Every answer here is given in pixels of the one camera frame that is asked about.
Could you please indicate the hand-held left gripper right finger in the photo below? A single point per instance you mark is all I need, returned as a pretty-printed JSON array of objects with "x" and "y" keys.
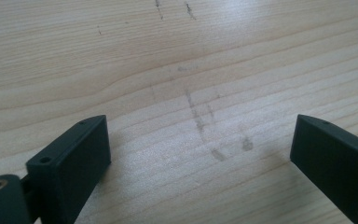
[{"x": 335, "y": 161}]

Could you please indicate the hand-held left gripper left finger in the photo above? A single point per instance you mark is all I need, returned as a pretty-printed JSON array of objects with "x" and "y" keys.
[{"x": 71, "y": 161}]

